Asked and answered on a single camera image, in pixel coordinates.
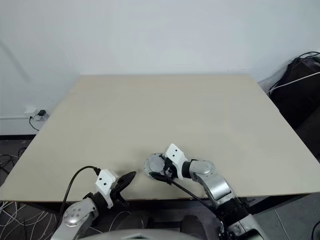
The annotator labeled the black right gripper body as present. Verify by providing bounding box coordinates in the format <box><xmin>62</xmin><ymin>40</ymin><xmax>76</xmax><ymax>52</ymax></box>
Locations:
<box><xmin>161</xmin><ymin>159</ymin><xmax>176</xmax><ymax>180</ymax></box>

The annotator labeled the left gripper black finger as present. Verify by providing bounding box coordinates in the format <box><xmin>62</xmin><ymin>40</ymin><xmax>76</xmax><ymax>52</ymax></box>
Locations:
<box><xmin>116</xmin><ymin>176</ymin><xmax>135</xmax><ymax>191</ymax></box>
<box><xmin>118</xmin><ymin>170</ymin><xmax>138</xmax><ymax>184</ymax></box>

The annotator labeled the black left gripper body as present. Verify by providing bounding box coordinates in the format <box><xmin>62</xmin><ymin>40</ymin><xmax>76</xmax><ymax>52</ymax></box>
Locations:
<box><xmin>110</xmin><ymin>175</ymin><xmax>129</xmax><ymax>204</ymax></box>

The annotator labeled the silver motor lid with circuit board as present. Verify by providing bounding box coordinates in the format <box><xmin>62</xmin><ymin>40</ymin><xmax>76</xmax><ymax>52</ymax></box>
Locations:
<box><xmin>144</xmin><ymin>152</ymin><xmax>168</xmax><ymax>179</ymax></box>

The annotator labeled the dark rounded shape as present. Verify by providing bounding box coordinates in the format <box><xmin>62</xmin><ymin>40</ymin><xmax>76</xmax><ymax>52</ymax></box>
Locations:
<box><xmin>109</xmin><ymin>211</ymin><xmax>147</xmax><ymax>232</ymax></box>

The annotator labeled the black bag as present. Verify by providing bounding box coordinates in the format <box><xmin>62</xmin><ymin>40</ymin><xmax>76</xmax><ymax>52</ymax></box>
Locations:
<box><xmin>268</xmin><ymin>51</ymin><xmax>320</xmax><ymax>161</ymax></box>

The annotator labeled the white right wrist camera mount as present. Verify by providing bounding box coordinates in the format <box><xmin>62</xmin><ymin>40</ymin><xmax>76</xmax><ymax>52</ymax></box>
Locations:
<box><xmin>163</xmin><ymin>143</ymin><xmax>192</xmax><ymax>180</ymax></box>

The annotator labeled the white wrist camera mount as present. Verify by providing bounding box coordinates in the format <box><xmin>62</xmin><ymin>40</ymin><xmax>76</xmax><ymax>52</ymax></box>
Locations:
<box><xmin>94</xmin><ymin>169</ymin><xmax>119</xmax><ymax>209</ymax></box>
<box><xmin>163</xmin><ymin>143</ymin><xmax>192</xmax><ymax>180</ymax></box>

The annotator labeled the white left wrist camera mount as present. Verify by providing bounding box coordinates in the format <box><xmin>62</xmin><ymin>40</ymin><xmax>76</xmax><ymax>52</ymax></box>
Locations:
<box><xmin>94</xmin><ymin>169</ymin><xmax>119</xmax><ymax>209</ymax></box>

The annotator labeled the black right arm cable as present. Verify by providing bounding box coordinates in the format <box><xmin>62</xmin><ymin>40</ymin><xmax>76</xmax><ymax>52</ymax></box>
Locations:
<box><xmin>169</xmin><ymin>180</ymin><xmax>225</xmax><ymax>240</ymax></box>

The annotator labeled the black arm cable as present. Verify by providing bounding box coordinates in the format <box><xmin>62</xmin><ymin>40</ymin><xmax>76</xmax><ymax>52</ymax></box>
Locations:
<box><xmin>169</xmin><ymin>180</ymin><xmax>225</xmax><ymax>240</ymax></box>
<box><xmin>60</xmin><ymin>165</ymin><xmax>101</xmax><ymax>219</ymax></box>

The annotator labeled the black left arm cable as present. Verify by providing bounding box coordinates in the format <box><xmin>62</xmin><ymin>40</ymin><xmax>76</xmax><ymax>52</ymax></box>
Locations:
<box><xmin>60</xmin><ymin>165</ymin><xmax>101</xmax><ymax>219</ymax></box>

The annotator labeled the black adapter cord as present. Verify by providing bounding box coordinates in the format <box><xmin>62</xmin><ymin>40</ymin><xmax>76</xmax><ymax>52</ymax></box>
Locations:
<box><xmin>28</xmin><ymin>114</ymin><xmax>41</xmax><ymax>132</ymax></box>

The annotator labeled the black table frame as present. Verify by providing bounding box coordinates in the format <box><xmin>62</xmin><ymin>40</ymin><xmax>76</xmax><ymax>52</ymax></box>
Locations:
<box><xmin>238</xmin><ymin>191</ymin><xmax>320</xmax><ymax>216</ymax></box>

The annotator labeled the white wall power socket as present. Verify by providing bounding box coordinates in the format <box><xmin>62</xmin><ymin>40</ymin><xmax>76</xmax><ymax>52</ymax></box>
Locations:
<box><xmin>24</xmin><ymin>106</ymin><xmax>49</xmax><ymax>122</ymax></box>

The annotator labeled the white cord on bag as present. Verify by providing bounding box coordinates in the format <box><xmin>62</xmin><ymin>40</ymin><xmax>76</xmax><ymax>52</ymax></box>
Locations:
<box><xmin>268</xmin><ymin>71</ymin><xmax>319</xmax><ymax>95</ymax></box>

